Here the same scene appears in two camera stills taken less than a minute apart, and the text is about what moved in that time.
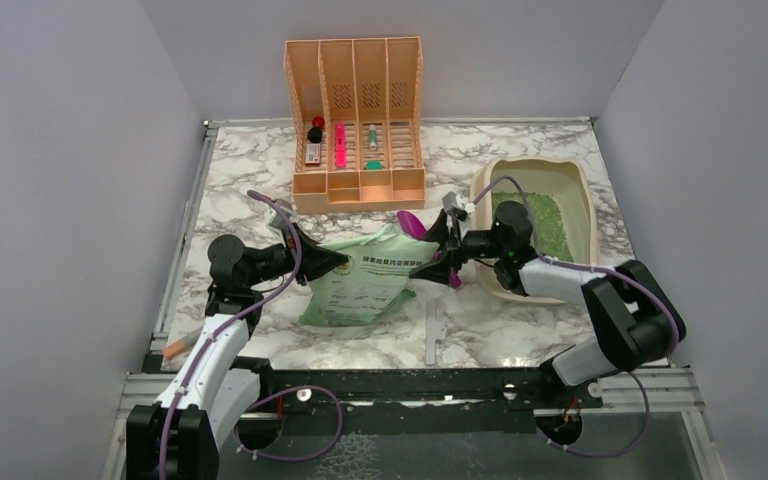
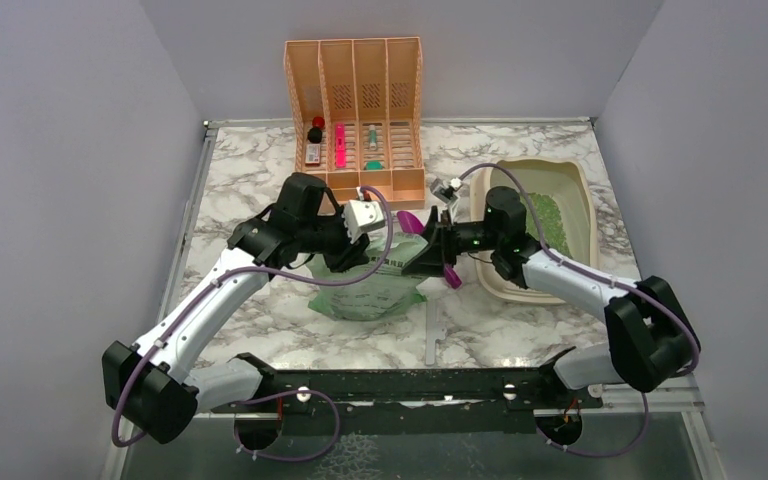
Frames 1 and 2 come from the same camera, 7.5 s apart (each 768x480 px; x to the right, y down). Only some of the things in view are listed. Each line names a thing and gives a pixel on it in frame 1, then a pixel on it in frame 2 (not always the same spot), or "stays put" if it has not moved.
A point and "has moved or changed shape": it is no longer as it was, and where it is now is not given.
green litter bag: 375,279 has moved or changed shape
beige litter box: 561,199 stays put
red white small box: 312,154 stays put
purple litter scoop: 417,229 stays put
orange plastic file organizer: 356,116 stays put
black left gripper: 316,259 -> 347,256
